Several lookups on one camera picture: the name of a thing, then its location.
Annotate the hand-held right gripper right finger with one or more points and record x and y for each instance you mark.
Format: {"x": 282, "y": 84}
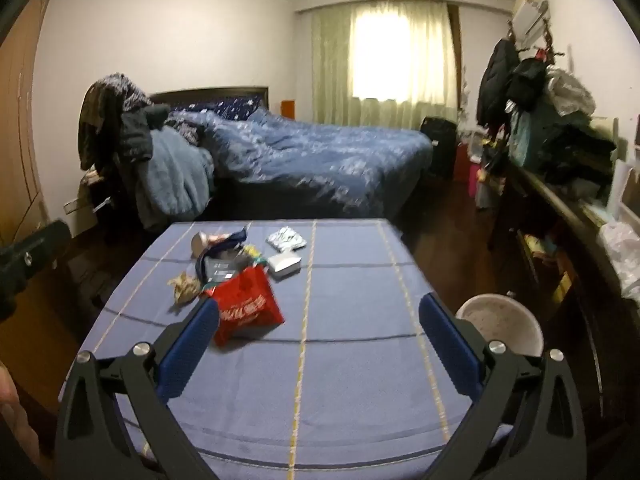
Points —
{"x": 450, "y": 345}

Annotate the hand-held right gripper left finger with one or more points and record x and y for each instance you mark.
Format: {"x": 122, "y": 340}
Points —
{"x": 187, "y": 350}

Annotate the white bin with pink dots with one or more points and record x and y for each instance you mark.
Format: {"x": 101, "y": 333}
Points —
{"x": 500, "y": 322}

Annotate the brown wrapper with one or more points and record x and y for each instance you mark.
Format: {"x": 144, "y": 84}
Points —
{"x": 184, "y": 287}

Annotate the red snack packet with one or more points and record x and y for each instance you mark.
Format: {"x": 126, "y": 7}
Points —
{"x": 247, "y": 305}

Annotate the dark blue snack packet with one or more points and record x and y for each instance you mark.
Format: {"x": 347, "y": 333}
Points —
{"x": 217, "y": 267}

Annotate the beige paper cup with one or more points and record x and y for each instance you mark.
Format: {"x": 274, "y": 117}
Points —
{"x": 202, "y": 243}

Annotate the green yellow snack packet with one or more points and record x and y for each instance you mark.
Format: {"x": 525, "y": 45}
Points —
{"x": 249, "y": 250}

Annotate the silver foil packet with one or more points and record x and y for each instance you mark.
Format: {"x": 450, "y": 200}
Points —
{"x": 286, "y": 239}

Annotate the blue striped tablecloth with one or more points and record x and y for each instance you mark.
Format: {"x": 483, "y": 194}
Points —
{"x": 340, "y": 320}

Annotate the wooden wardrobe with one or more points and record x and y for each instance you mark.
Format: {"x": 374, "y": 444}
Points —
{"x": 20, "y": 135}

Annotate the dark wooden cabinet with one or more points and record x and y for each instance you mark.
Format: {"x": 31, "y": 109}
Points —
{"x": 575, "y": 310}

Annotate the pink box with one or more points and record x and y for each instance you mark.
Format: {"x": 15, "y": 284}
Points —
{"x": 474, "y": 180}

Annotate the light blue fleece blanket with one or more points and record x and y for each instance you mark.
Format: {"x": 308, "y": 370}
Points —
{"x": 175, "y": 180}

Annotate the pile of dark clothes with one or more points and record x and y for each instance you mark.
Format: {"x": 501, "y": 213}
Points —
{"x": 120, "y": 120}

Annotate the red box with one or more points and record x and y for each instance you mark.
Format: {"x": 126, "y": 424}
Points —
{"x": 462, "y": 160}

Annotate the white plastic bag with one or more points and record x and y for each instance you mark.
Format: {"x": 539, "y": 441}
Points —
{"x": 622, "y": 255}

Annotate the black suitcase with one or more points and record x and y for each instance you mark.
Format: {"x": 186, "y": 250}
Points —
{"x": 440, "y": 147}

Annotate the teal garment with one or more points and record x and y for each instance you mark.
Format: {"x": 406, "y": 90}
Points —
{"x": 520, "y": 140}

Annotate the bed with blue duvet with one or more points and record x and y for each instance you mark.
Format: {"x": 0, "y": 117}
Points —
{"x": 310, "y": 160}

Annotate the heap of dark folded clothes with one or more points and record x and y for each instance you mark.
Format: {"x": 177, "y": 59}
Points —
{"x": 575, "y": 155}

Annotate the dark wooden headboard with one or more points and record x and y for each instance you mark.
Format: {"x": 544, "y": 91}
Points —
{"x": 210, "y": 92}

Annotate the blue starry pillow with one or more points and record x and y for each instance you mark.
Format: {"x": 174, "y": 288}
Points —
{"x": 230, "y": 104}

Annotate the orange chair back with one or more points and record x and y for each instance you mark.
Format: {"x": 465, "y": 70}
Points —
{"x": 288, "y": 110}

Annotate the hanging black jacket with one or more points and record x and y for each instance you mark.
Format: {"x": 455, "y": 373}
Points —
{"x": 495, "y": 85}

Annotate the black hanging bag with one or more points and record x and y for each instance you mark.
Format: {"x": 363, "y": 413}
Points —
{"x": 527, "y": 82}

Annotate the grey white garment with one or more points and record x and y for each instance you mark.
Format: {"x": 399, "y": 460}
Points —
{"x": 570, "y": 90}

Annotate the pale green curtain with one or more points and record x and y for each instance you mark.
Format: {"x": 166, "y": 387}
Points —
{"x": 330, "y": 60}

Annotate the white air conditioner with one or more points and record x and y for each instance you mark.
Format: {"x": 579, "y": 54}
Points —
{"x": 530, "y": 15}

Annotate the wall socket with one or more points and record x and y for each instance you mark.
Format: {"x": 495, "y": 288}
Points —
{"x": 72, "y": 206}

